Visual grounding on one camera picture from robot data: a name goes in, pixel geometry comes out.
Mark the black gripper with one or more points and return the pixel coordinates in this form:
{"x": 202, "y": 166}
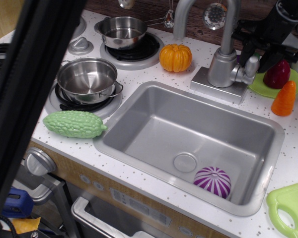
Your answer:
{"x": 274, "y": 37}

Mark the silver faucet lever handle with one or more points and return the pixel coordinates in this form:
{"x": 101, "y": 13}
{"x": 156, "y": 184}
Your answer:
{"x": 251, "y": 67}

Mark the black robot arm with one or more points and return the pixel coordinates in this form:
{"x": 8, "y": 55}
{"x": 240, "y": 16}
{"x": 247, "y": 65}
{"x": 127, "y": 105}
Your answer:
{"x": 284, "y": 10}

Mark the dark red toy vegetable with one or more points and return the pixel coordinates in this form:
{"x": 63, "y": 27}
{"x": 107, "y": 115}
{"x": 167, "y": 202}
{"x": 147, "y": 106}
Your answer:
{"x": 277, "y": 76}

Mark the green toy plate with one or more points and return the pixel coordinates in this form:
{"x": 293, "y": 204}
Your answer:
{"x": 261, "y": 88}

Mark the silver toy faucet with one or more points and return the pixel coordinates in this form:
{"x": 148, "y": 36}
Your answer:
{"x": 224, "y": 78}

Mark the orange toy carrot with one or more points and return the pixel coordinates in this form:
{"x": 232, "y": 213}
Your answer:
{"x": 284, "y": 102}

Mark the hanging steel slotted spoon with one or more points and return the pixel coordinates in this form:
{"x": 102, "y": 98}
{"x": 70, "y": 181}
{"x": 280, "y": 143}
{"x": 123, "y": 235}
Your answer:
{"x": 214, "y": 16}

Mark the orange toy pumpkin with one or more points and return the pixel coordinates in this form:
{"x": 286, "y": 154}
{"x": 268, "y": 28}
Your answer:
{"x": 175, "y": 58}

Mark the hanging steel small spoon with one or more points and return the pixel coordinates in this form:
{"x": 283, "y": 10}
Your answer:
{"x": 168, "y": 20}

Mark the rear right stove burner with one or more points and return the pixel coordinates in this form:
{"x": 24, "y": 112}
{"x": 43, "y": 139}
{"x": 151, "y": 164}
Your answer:
{"x": 143, "y": 56}

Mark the purple white striped toy onion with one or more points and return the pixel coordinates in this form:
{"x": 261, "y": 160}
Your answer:
{"x": 213, "y": 180}

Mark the hanging steel ladle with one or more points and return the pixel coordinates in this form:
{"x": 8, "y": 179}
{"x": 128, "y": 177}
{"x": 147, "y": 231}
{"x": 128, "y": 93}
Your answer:
{"x": 126, "y": 4}

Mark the steel saucepan rear burner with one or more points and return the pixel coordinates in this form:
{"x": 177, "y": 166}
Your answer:
{"x": 121, "y": 33}

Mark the light green cutting board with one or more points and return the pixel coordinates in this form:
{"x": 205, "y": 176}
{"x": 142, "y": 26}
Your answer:
{"x": 284, "y": 199}

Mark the front right stove burner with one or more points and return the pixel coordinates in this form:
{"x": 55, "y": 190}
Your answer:
{"x": 53, "y": 104}

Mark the steel pot front burner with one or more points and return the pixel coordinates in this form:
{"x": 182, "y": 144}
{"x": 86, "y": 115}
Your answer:
{"x": 88, "y": 81}

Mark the silver stove knob rear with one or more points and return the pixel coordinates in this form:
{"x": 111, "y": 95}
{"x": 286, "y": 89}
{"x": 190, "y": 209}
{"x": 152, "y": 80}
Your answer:
{"x": 80, "y": 47}

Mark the rear left stove burner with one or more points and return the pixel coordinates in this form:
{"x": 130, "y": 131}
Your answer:
{"x": 80, "y": 28}

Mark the green toy bitter melon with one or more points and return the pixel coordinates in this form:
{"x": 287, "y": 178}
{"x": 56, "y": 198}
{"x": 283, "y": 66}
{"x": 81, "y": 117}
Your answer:
{"x": 78, "y": 124}

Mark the silver oven front knob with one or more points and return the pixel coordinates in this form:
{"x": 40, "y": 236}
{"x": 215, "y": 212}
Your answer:
{"x": 38, "y": 163}

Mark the blue clamp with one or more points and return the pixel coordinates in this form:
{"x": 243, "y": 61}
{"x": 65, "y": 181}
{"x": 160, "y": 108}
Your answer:
{"x": 18, "y": 204}

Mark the yellow cloth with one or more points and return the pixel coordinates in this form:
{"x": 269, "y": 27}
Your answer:
{"x": 24, "y": 225}

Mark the black foreground frame post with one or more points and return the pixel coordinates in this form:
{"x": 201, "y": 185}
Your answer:
{"x": 41, "y": 37}

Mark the silver oven door handle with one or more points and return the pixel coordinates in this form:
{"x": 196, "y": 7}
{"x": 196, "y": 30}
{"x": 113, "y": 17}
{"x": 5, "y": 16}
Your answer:
{"x": 40, "y": 188}

